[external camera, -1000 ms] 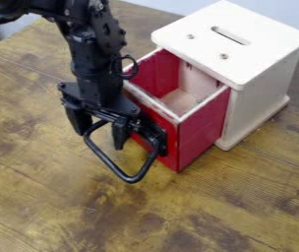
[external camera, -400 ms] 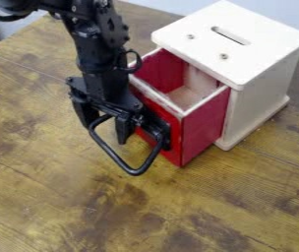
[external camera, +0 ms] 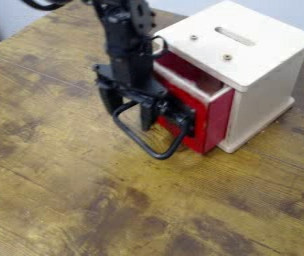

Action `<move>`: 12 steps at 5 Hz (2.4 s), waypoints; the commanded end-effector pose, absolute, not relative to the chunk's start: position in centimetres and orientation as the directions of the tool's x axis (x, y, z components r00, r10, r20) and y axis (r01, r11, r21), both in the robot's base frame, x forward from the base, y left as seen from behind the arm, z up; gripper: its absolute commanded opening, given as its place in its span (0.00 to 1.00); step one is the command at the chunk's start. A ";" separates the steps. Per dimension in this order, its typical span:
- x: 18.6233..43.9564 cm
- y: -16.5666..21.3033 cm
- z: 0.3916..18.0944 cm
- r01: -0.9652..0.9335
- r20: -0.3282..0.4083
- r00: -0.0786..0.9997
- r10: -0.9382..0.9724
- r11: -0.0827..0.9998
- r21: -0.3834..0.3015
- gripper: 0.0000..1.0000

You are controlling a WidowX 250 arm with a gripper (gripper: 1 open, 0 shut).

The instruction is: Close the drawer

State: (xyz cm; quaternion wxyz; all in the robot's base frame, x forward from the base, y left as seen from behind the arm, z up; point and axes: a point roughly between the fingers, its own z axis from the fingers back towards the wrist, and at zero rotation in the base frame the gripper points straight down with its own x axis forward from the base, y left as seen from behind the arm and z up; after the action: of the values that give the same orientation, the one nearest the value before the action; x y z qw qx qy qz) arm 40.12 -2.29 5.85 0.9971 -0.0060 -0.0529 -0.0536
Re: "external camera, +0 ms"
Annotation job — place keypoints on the red wooden drawer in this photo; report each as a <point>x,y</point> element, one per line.
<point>196,110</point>

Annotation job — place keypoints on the white wooden cabinet box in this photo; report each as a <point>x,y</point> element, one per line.
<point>254,53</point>

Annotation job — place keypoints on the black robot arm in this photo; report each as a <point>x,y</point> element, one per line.
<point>127,20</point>

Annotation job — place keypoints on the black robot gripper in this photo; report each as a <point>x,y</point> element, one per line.
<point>128,78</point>

